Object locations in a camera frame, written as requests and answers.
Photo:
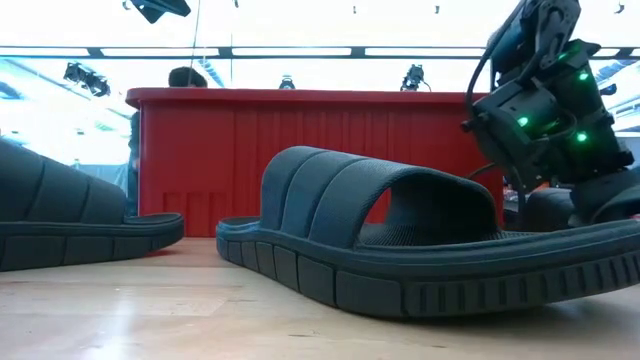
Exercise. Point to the black device behind bin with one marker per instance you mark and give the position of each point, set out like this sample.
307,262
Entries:
413,77

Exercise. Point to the large red plastic bin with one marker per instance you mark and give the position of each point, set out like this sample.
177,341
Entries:
200,150

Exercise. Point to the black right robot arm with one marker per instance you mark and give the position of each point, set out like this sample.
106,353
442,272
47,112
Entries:
530,115

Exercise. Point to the dark ceiling-mounted fixture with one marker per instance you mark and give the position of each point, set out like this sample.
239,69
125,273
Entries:
608,89

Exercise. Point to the black ceiling light cluster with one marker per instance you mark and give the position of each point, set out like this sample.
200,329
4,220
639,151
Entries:
87,79

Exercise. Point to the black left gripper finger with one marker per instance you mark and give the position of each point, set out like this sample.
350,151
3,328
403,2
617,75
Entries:
160,7

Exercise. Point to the person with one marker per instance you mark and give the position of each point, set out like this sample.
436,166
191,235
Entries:
187,79

